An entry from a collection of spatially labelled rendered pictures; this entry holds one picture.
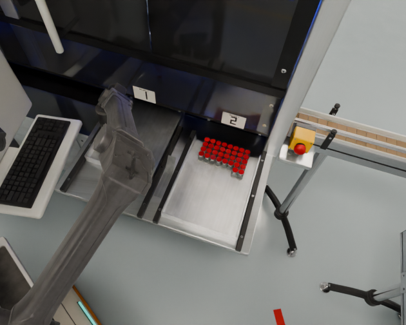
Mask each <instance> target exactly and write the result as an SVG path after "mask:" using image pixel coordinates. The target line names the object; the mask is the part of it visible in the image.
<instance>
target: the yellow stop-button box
mask: <svg viewBox="0 0 406 325"><path fill-rule="evenodd" d="M315 134H316V127H314V126H309V125H306V124H302V123H298V122H297V123H296V124H295V127H294V128H293V131H292V133H291V137H290V140H289V146H288V148H289V149H292V150H294V147H295V145H297V144H302V145H304V146H305V147H306V151H305V153H308V152H309V150H310V149H311V147H312V145H313V143H314V138H315Z"/></svg>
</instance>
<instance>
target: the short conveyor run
mask: <svg viewBox="0 0 406 325"><path fill-rule="evenodd" d="M339 108H340V104H338V103H336V104H335V105H334V108H332V109H331V111H330V112H329V114H326V113H322V112H318V111H315V110H311V109H308V108H304V107H300V109H299V112H298V114H297V116H296V118H295V120H294V122H298V123H302V124H306V125H309V126H314V127H316V134H315V138H314V143H313V146H315V148H314V151H315V152H317V153H321V154H324V155H328V156H331V157H335V158H337V159H341V160H345V161H348V162H351V163H355V164H359V165H362V166H366V167H368V168H372V169H375V170H379V171H382V172H386V173H390V174H393V175H397V176H399V177H403V178H406V135H402V134H399V133H395V132H390V131H388V130H383V129H381V128H377V127H373V126H369V125H366V124H362V123H358V122H355V121H351V120H348V119H344V118H341V117H337V116H335V115H336V113H337V112H338V109H339Z"/></svg>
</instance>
